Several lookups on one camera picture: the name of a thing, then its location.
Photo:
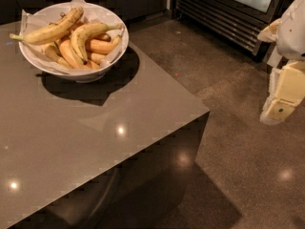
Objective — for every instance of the orange banana middle right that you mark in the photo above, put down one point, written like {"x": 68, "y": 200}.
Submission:
{"x": 99, "y": 46}

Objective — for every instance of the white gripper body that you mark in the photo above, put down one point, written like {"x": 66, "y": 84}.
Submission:
{"x": 294, "y": 32}

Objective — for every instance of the white paper bowl liner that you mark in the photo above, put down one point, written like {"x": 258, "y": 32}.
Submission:
{"x": 33, "y": 23}

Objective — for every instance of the long yellow top banana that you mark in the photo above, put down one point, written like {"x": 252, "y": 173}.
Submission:
{"x": 52, "y": 31}

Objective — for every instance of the white ceramic bowl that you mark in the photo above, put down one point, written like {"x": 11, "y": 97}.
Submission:
{"x": 76, "y": 75}

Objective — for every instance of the yellow banana bottom right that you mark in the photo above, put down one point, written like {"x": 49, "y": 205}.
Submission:
{"x": 96, "y": 57}

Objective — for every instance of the curved yellow banana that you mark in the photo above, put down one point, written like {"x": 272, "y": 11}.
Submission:
{"x": 80, "y": 36}

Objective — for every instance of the small banana right rim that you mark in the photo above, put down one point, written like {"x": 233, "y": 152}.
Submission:
{"x": 116, "y": 40}

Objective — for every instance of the orange banana upper centre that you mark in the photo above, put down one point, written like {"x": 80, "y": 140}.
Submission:
{"x": 103, "y": 37}

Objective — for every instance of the orange banana lower centre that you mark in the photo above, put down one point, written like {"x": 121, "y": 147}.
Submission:
{"x": 65, "y": 49}

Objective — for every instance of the yellow banana lower left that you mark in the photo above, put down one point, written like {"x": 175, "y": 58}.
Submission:
{"x": 51, "y": 51}

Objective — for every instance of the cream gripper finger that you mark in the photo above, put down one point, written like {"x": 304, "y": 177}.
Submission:
{"x": 286, "y": 92}
{"x": 268, "y": 34}

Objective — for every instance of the orange banana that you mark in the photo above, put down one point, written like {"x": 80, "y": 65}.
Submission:
{"x": 99, "y": 46}
{"x": 103, "y": 37}
{"x": 65, "y": 49}

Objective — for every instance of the black glass door refrigerator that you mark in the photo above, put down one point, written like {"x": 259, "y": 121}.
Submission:
{"x": 238, "y": 20}

